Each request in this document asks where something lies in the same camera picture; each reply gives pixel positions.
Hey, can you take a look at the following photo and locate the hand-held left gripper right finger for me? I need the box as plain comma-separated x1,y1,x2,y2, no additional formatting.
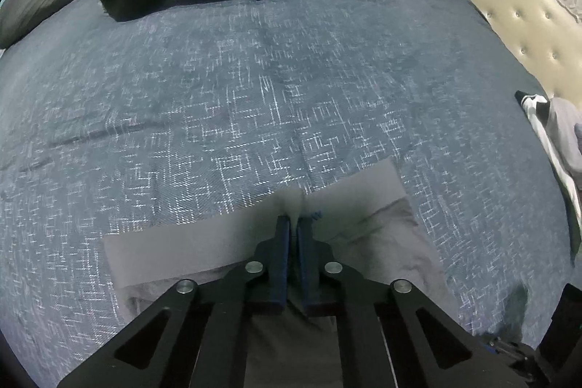
297,217,528,388

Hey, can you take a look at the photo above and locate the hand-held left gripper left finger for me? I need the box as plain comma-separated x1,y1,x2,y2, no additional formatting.
57,215,292,388

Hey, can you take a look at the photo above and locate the grey underwear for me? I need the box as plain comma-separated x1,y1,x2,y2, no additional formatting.
104,158,461,388

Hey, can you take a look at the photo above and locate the blue patterned bedspread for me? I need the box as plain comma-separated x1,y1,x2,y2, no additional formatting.
0,0,580,388

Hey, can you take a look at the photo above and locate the grey folded garment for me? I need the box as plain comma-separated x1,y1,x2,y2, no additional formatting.
543,97,582,194

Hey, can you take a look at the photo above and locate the black and white garment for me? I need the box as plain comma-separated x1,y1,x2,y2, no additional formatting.
515,90,582,267

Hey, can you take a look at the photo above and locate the cream tufted headboard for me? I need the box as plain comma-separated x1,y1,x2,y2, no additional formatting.
423,0,582,109

